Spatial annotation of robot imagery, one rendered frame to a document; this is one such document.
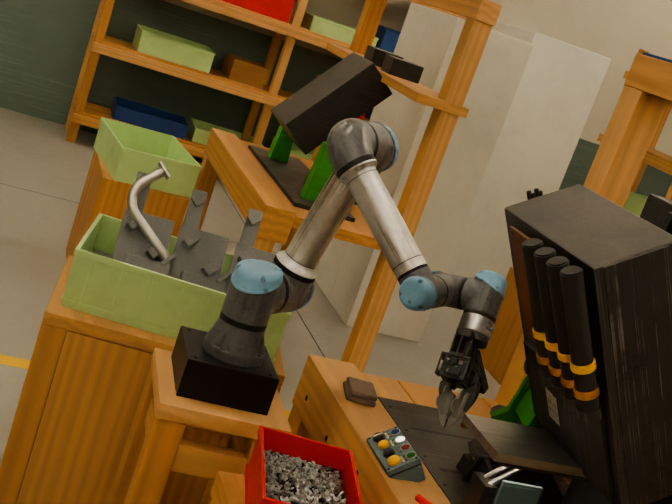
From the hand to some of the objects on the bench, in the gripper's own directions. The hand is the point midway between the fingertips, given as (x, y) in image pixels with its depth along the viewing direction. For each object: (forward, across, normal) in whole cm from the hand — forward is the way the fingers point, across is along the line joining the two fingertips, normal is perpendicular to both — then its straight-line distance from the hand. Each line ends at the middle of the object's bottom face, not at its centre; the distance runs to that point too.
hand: (447, 424), depth 225 cm
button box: (+13, -13, +7) cm, 20 cm away
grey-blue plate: (+21, +17, +4) cm, 27 cm away
